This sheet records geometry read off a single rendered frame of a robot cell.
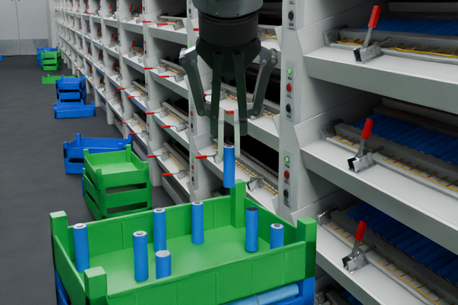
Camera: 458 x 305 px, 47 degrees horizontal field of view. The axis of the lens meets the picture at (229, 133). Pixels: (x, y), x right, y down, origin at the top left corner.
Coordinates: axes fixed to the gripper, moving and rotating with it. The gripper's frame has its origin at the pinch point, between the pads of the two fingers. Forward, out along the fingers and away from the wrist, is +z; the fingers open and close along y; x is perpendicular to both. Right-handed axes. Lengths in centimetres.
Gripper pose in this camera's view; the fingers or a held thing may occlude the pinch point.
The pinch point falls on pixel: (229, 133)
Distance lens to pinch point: 77.8
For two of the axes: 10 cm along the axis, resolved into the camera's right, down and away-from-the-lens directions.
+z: 0.1, 7.8, 6.3
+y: 10.0, 0.1, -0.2
